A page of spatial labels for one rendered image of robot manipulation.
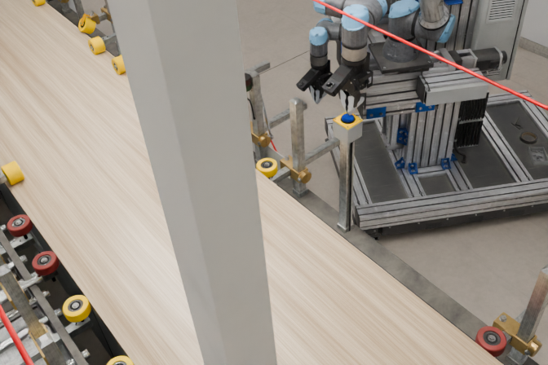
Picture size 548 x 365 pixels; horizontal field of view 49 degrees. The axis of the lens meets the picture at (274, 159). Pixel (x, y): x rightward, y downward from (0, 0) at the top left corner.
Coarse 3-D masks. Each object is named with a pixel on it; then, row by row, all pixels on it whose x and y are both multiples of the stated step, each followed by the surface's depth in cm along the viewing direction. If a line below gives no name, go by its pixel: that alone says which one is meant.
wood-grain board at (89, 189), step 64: (0, 0) 352; (0, 64) 296; (64, 64) 292; (0, 128) 256; (64, 128) 253; (128, 128) 250; (64, 192) 222; (128, 192) 220; (64, 256) 199; (128, 256) 197; (320, 256) 192; (128, 320) 178; (320, 320) 174; (384, 320) 173
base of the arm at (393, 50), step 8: (392, 40) 247; (408, 40) 245; (416, 40) 250; (384, 48) 252; (392, 48) 248; (400, 48) 246; (408, 48) 246; (384, 56) 253; (392, 56) 249; (400, 56) 248; (408, 56) 248; (416, 56) 251
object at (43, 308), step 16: (0, 240) 214; (16, 256) 208; (16, 272) 221; (0, 288) 214; (32, 288) 197; (48, 304) 192; (16, 320) 203; (0, 336) 198; (64, 336) 182; (16, 352) 194; (64, 352) 192; (80, 352) 178
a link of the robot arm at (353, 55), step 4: (344, 48) 175; (364, 48) 174; (344, 52) 176; (348, 52) 174; (352, 52) 174; (356, 52) 174; (360, 52) 174; (364, 52) 175; (344, 56) 177; (348, 56) 175; (352, 56) 175; (356, 56) 175; (360, 56) 175; (364, 56) 176; (348, 60) 177; (352, 60) 176; (356, 60) 176
